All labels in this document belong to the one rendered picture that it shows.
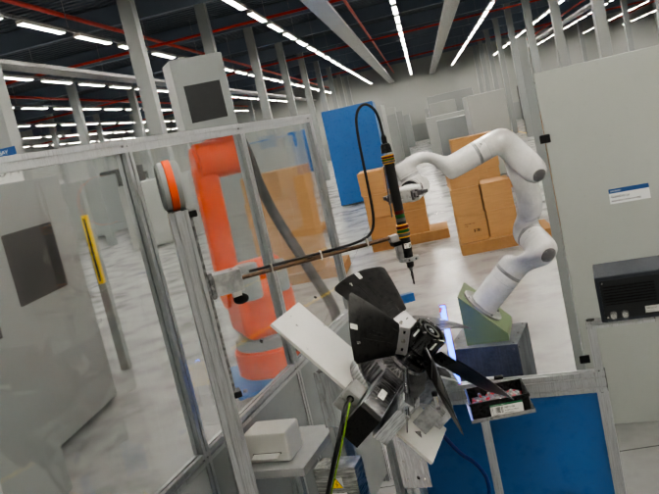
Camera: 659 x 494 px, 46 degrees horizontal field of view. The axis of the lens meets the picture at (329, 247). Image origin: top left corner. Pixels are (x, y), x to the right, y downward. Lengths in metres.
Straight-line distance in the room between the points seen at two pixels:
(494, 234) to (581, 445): 7.28
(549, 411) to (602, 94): 1.85
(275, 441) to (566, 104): 2.46
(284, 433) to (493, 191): 7.79
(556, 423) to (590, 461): 0.19
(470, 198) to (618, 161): 6.00
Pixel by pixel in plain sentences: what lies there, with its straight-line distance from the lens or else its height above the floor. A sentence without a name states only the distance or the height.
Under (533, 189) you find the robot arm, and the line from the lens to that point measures 3.13.
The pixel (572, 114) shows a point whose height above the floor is 1.75.
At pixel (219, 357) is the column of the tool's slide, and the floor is 1.32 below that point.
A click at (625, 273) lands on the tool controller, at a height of 1.23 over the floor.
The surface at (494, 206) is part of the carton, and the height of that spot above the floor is 0.55.
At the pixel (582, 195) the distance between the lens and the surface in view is 4.35.
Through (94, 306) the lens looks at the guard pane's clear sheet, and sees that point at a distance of 2.26.
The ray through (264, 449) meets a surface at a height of 0.91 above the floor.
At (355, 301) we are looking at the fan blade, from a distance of 2.40.
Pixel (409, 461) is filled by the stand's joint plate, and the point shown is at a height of 0.81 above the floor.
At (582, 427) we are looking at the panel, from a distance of 3.16.
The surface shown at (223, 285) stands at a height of 1.54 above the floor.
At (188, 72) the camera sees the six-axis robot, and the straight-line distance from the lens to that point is 6.45.
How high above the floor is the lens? 1.93
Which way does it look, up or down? 8 degrees down
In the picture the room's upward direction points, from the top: 13 degrees counter-clockwise
